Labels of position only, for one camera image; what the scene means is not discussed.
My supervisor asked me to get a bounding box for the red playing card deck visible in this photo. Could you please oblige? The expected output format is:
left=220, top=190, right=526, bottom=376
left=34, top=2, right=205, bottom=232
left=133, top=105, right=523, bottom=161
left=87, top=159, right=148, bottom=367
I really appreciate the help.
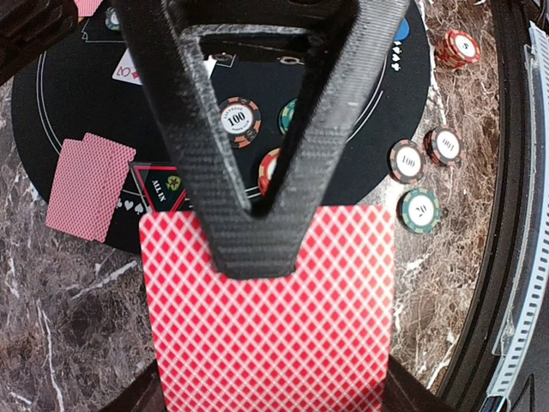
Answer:
left=139, top=205, right=395, bottom=411

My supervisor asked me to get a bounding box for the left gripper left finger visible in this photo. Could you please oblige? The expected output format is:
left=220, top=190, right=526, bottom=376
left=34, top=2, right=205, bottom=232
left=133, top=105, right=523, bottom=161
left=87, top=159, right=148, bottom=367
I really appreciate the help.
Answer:
left=102, top=360, right=167, bottom=412

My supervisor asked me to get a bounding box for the triangular red dealer button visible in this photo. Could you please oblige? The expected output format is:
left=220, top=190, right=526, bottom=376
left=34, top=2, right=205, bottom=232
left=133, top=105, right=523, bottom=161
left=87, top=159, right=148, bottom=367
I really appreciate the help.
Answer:
left=130, top=161, right=187, bottom=212

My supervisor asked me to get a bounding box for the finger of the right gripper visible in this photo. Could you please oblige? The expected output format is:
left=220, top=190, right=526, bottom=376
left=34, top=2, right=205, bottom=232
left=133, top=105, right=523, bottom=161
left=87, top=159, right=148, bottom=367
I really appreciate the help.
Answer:
left=113, top=1, right=409, bottom=279

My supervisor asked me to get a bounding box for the red card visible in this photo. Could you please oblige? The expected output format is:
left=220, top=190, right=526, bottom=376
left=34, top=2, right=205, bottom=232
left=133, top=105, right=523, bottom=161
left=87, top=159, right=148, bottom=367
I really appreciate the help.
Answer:
left=83, top=133, right=136, bottom=197
left=74, top=0, right=103, bottom=17
left=45, top=139, right=105, bottom=241

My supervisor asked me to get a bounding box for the green poker chip stack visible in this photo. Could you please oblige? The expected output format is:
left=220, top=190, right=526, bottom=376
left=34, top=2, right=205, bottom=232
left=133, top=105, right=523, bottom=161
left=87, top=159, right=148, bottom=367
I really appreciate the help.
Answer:
left=397, top=188, right=440, bottom=234

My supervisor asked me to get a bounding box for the white slotted cable duct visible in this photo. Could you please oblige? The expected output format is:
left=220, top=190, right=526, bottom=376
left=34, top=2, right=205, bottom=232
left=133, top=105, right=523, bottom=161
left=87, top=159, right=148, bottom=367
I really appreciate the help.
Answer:
left=486, top=22, right=548, bottom=411

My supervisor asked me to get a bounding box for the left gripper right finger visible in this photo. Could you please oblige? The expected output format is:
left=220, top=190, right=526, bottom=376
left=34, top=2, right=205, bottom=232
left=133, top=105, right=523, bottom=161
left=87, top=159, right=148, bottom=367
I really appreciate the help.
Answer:
left=383, top=358, right=450, bottom=412

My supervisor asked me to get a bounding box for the round black poker mat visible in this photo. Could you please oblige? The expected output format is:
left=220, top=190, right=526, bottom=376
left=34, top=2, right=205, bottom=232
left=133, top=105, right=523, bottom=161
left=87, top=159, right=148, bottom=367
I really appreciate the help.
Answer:
left=10, top=0, right=432, bottom=254

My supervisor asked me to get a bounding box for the red poker chip stack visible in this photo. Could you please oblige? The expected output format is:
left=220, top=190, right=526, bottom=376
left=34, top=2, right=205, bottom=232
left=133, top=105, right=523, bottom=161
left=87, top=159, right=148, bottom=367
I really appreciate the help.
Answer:
left=435, top=29, right=480, bottom=70

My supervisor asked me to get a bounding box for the blue small blind button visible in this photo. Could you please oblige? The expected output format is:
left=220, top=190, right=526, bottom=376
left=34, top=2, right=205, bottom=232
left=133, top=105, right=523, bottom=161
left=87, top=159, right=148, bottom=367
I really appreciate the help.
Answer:
left=394, top=18, right=410, bottom=43

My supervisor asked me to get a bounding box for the three of diamonds card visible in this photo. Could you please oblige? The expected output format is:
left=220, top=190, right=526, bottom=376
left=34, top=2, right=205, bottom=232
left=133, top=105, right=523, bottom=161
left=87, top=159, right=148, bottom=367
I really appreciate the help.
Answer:
left=112, top=49, right=142, bottom=86

